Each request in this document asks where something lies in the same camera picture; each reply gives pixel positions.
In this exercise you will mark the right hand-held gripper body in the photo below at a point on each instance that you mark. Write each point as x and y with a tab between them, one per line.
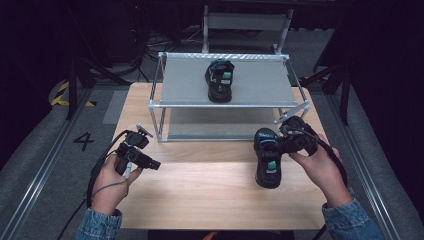
298	140

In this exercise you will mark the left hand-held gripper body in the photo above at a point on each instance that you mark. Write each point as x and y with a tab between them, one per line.
133	153

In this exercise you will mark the black and blue sandal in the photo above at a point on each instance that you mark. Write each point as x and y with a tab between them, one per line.
219	90
266	176

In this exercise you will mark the grey metal shoe rack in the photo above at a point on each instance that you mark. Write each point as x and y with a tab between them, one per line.
186	86

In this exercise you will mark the person's right hand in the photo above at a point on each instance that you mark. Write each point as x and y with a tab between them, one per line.
325	173

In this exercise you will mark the person's left hand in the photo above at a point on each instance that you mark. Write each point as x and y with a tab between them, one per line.
108	190

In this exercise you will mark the black tripod stand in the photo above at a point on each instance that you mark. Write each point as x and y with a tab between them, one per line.
344	96
71	86

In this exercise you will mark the grey metal stand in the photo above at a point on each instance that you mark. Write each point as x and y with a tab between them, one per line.
246	21

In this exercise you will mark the metal floor rail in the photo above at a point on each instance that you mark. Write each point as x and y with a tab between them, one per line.
363	173
43	170

